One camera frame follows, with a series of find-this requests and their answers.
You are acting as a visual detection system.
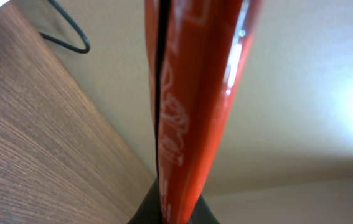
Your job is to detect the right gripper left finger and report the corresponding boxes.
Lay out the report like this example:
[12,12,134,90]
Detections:
[128,179,162,224]

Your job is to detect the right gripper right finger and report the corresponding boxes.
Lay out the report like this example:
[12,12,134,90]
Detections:
[188,195,220,224]

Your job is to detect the red stick packet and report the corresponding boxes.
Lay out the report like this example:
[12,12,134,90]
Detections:
[144,0,261,223]

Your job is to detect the scanner black cable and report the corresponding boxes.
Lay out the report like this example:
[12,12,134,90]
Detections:
[38,0,91,54]

